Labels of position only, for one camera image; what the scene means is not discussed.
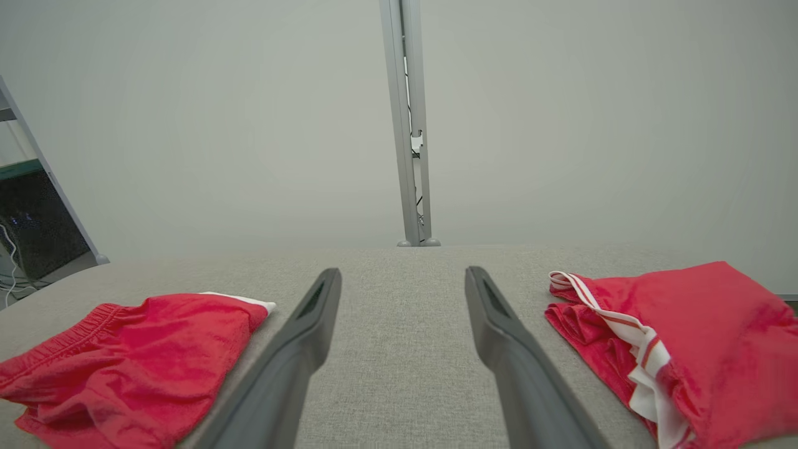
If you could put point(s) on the grey fabric sofa cushion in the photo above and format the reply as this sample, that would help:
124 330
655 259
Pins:
405 349

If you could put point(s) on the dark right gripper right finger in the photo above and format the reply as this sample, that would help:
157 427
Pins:
523 380

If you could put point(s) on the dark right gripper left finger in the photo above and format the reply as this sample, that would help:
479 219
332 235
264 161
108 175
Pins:
293 374

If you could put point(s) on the red Bulls basketball jersey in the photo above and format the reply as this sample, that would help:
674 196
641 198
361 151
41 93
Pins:
723 349

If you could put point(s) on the red shorts with white trim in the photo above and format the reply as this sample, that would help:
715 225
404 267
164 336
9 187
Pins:
137 368

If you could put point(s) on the black cabinet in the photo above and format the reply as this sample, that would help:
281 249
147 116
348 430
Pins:
37 224

